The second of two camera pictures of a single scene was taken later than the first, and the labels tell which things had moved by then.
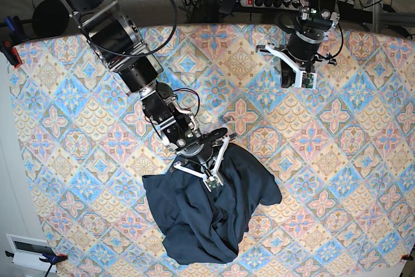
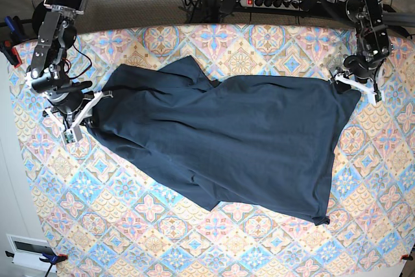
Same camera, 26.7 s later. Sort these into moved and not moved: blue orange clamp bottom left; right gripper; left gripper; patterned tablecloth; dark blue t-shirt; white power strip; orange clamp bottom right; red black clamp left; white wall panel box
Moved: right gripper; dark blue t-shirt; left gripper
Not moved: red black clamp left; patterned tablecloth; white power strip; orange clamp bottom right; white wall panel box; blue orange clamp bottom left
